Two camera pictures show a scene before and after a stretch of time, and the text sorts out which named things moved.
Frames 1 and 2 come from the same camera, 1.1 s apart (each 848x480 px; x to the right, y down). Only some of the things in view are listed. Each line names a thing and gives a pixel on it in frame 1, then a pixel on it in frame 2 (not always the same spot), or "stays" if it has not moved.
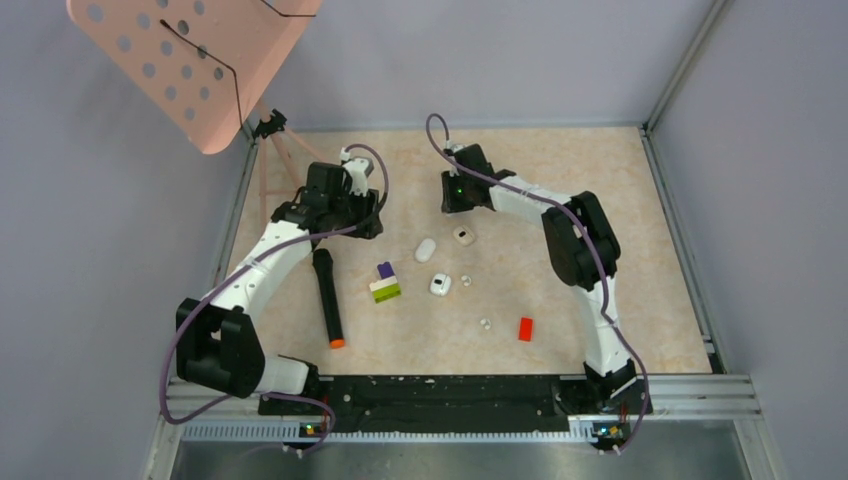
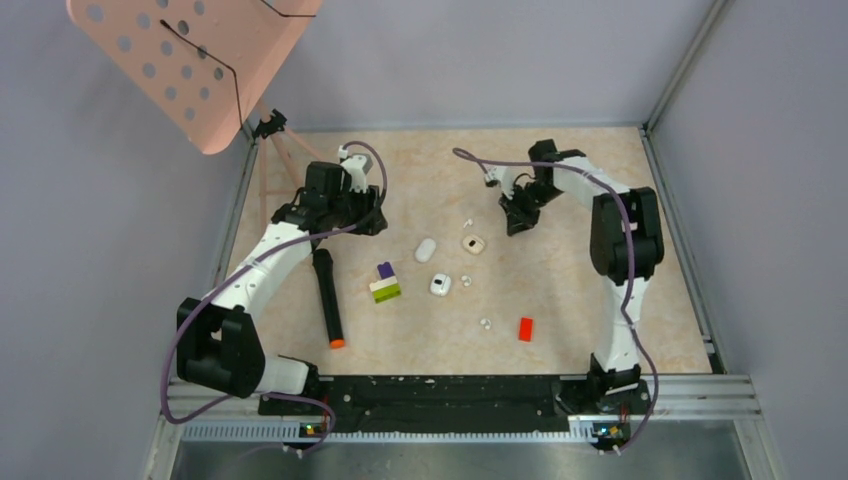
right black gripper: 450,205 -> 516,218
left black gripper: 368,223 stays
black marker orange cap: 327,278 stays
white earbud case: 440,284 stays
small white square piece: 464,235 -> 473,244
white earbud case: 424,250 stays
